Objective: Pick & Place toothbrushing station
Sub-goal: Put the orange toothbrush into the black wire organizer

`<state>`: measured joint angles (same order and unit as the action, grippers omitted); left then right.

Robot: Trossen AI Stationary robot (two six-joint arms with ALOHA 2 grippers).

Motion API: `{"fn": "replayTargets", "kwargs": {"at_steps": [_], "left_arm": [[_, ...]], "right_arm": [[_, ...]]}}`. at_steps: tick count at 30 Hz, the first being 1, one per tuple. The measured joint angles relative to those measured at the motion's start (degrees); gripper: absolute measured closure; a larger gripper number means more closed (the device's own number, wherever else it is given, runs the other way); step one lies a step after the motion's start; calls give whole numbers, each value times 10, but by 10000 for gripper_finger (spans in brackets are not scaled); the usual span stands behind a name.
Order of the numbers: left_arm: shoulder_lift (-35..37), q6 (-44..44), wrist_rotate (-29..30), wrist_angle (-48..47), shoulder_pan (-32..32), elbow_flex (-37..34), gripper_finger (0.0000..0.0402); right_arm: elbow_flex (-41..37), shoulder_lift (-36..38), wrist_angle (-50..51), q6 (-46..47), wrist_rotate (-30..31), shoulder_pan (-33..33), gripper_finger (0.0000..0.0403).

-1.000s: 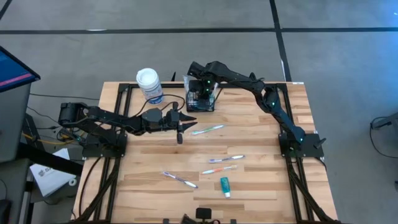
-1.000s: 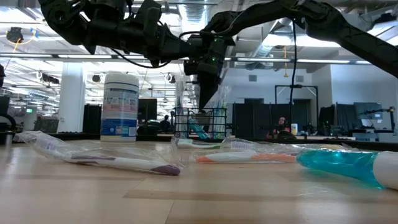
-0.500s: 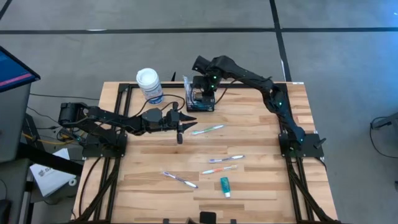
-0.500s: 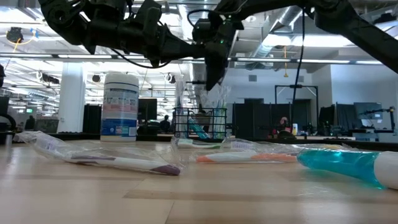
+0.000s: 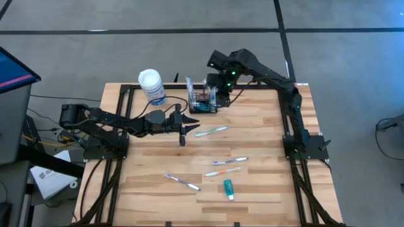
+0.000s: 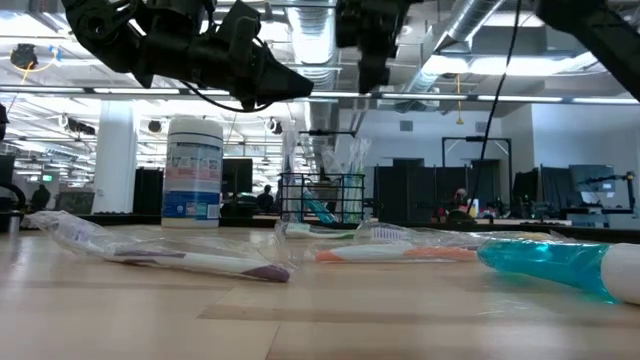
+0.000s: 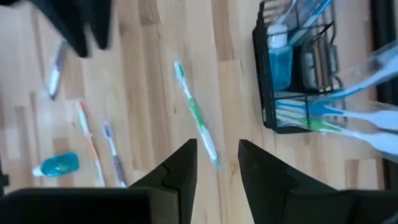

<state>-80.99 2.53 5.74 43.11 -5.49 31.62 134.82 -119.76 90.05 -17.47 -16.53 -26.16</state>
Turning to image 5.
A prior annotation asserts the orange toothbrush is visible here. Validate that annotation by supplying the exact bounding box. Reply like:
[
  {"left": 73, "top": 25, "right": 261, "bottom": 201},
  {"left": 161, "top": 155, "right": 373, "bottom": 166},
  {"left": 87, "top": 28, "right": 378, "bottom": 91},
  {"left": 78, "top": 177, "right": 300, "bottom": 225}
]
[{"left": 203, "top": 166, "right": 241, "bottom": 178}]

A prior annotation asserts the yellow cable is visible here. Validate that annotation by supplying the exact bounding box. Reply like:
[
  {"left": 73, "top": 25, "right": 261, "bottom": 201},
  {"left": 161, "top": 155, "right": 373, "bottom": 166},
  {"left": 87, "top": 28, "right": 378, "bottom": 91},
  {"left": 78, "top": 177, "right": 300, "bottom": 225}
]
[{"left": 21, "top": 134, "right": 78, "bottom": 148}]

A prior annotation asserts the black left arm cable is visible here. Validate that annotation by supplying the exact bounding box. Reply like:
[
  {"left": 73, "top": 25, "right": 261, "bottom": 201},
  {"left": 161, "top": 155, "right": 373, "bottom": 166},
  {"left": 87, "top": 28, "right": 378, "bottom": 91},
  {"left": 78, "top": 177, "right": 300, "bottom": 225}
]
[{"left": 144, "top": 95, "right": 189, "bottom": 115}]

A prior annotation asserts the white booklet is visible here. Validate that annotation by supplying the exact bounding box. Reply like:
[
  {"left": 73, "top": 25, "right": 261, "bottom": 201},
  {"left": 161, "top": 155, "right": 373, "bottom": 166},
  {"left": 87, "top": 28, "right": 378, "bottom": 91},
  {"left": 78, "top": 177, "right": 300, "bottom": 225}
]
[{"left": 30, "top": 149, "right": 79, "bottom": 201}]

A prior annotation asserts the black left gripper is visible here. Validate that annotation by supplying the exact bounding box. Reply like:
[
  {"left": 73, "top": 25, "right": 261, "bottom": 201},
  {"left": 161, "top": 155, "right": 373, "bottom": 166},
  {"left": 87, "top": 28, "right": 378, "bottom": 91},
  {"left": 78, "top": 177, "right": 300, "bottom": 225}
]
[{"left": 164, "top": 103, "right": 202, "bottom": 137}]

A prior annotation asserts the blue screen monitor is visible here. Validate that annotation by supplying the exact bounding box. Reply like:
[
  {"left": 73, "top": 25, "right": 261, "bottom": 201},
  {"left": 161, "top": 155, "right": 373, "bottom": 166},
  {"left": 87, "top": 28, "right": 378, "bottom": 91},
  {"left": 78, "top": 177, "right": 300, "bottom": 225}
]
[{"left": 0, "top": 46, "right": 42, "bottom": 95}]

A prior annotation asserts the black wire caddy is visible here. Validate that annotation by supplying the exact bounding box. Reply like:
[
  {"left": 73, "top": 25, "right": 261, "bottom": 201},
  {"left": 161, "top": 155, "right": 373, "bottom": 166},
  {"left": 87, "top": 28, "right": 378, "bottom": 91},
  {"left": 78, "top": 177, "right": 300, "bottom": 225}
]
[{"left": 188, "top": 90, "right": 219, "bottom": 114}]

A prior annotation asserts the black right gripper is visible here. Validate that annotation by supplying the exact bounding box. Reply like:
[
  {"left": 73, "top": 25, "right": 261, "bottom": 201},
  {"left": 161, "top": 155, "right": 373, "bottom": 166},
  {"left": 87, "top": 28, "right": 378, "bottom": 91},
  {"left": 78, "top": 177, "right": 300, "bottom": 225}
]
[{"left": 206, "top": 73, "right": 234, "bottom": 108}]

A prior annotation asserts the blue white toothbrush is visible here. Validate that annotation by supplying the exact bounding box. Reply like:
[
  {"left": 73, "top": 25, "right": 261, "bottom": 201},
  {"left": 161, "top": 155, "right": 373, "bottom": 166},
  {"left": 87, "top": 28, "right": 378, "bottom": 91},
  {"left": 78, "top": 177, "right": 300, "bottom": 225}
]
[{"left": 211, "top": 156, "right": 249, "bottom": 166}]

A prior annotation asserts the white wipes canister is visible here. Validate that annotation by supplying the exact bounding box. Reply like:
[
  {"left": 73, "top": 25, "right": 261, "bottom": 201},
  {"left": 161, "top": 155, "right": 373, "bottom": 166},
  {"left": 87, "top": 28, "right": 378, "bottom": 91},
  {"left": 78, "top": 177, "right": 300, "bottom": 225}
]
[{"left": 138, "top": 68, "right": 167, "bottom": 107}]

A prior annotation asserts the teal mouthwash bottle white cap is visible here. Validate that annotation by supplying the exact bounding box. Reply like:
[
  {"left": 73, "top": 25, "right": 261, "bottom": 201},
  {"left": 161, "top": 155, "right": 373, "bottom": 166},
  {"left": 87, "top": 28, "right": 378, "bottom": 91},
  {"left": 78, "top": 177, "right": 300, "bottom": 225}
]
[{"left": 223, "top": 178, "right": 235, "bottom": 201}]

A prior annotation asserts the white purple toothbrush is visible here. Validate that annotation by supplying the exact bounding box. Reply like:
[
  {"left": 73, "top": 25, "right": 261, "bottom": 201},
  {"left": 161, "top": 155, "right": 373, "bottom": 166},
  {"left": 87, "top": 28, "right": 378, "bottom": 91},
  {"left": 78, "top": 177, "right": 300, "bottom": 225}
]
[{"left": 185, "top": 76, "right": 196, "bottom": 105}]

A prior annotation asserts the purple toothbrush in clear wrapper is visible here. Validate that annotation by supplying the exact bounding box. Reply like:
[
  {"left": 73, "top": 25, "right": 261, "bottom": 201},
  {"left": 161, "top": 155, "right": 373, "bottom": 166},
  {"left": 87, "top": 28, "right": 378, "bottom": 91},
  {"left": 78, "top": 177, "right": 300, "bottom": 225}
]
[{"left": 163, "top": 173, "right": 202, "bottom": 192}]

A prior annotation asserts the black stand beam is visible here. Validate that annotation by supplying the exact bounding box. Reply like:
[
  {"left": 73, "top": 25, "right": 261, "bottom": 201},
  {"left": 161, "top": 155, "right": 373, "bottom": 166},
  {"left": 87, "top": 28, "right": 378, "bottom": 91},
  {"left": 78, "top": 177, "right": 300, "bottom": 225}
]
[{"left": 17, "top": 143, "right": 86, "bottom": 179}]

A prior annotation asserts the green toothbrush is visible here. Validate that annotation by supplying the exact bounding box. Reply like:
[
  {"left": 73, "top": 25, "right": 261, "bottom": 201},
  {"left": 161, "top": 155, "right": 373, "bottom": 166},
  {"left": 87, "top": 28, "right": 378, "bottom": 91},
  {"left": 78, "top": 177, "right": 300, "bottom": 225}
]
[{"left": 193, "top": 126, "right": 229, "bottom": 137}]

